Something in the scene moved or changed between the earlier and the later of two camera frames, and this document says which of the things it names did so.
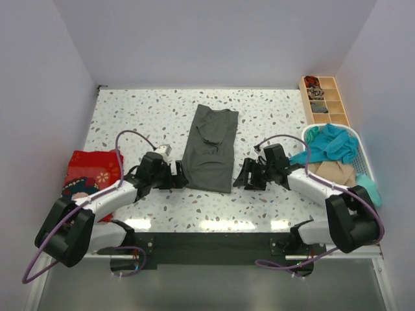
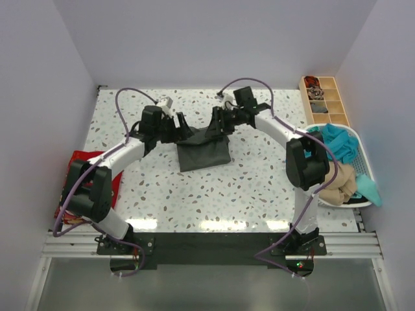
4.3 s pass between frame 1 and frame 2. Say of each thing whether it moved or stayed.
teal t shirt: stayed
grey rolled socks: stayed
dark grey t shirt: moved
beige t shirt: stayed
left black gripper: moved
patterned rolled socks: stayed
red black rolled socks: stayed
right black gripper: moved
